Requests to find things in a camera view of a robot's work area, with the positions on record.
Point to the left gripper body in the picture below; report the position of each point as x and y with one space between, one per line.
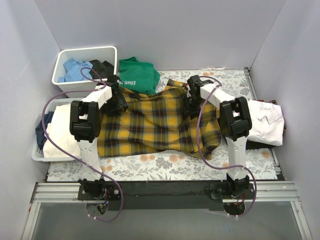
119 104

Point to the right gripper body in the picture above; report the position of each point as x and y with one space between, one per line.
189 107

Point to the yellow plaid long sleeve shirt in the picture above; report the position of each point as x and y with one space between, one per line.
156 123

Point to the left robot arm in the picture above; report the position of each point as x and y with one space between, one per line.
86 121

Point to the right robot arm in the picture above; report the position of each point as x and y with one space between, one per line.
234 119

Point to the green printed shirt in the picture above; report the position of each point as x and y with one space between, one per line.
139 77

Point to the black garment in bin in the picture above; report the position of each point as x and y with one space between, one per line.
101 70

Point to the light blue shirt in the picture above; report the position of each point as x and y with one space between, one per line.
76 70

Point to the white folded garment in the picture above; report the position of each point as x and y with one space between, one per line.
59 131

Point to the white folded shirt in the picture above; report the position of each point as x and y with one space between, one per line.
267 125

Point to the navy blue garment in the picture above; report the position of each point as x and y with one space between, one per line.
39 130

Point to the floral tablecloth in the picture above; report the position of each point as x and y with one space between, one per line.
177 166

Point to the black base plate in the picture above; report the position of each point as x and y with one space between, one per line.
162 195

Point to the aluminium frame rail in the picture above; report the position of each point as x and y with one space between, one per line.
166 210

